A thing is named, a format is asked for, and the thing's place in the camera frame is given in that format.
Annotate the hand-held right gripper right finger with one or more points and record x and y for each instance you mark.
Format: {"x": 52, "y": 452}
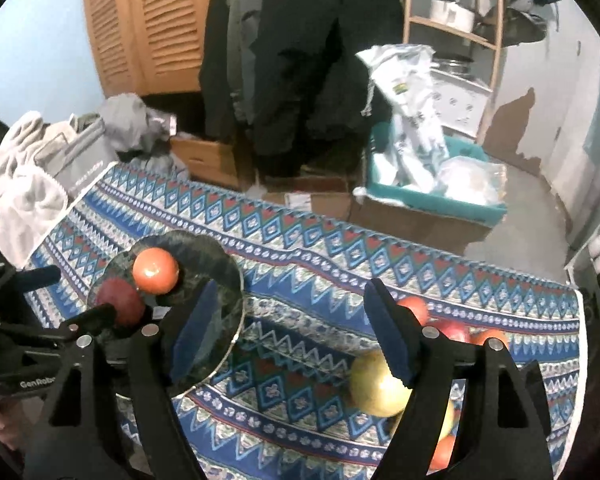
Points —
{"x": 390, "y": 330}

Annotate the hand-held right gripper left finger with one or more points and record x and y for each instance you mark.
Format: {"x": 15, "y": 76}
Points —
{"x": 195, "y": 330}

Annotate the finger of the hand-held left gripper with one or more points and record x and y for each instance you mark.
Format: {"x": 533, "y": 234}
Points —
{"x": 40, "y": 277}
{"x": 97, "y": 314}

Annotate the dark red apple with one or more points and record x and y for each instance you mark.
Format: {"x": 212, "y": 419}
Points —
{"x": 117, "y": 300}

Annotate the orange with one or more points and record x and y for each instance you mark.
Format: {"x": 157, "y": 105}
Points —
{"x": 492, "y": 336}
{"x": 415, "y": 310}
{"x": 442, "y": 452}
{"x": 155, "y": 270}

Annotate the large yellow apple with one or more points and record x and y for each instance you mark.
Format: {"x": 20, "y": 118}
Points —
{"x": 375, "y": 385}

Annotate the bright red apple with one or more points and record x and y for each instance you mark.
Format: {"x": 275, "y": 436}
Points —
{"x": 452, "y": 331}

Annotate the dark green glass plate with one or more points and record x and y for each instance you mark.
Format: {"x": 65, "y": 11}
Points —
{"x": 215, "y": 260}

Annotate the small yellow apple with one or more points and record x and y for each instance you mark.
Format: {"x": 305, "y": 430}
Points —
{"x": 448, "y": 417}

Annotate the white towel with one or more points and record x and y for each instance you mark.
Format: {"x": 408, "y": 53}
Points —
{"x": 20, "y": 200}

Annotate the blue patterned blanket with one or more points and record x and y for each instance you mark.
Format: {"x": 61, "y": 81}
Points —
{"x": 305, "y": 285}

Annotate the brown cardboard box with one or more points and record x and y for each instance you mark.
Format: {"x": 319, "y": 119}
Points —
{"x": 420, "y": 232}

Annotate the teal box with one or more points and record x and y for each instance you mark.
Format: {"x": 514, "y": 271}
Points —
{"x": 430, "y": 205}

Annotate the flat labelled cardboard box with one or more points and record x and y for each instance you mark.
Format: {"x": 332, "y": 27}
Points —
{"x": 325, "y": 205}

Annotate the clear plastic bag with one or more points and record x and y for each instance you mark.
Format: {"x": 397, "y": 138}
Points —
{"x": 470, "y": 177}

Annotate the grey clothing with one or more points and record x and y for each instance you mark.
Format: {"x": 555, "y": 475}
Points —
{"x": 130, "y": 120}

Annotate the white printed plastic bag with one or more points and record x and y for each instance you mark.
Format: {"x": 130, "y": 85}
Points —
{"x": 410, "y": 100}

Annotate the white patterned box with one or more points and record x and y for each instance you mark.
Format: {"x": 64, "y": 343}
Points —
{"x": 460, "y": 102}

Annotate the metal pot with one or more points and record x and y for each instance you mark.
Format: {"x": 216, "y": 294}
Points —
{"x": 452, "y": 66}

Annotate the wooden louvered cabinet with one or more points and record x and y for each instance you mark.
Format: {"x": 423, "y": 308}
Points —
{"x": 155, "y": 25}

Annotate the black hanging coat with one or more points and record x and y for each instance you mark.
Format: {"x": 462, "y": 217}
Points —
{"x": 300, "y": 60}

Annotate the grey hanging coat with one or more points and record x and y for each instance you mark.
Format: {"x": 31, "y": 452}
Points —
{"x": 240, "y": 35}

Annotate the wooden shelf rack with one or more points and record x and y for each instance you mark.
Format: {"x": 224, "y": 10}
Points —
{"x": 445, "y": 26}

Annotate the white pot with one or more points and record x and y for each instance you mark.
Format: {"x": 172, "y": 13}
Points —
{"x": 452, "y": 12}

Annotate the dark olive bag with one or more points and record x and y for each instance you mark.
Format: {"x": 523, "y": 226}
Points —
{"x": 522, "y": 25}

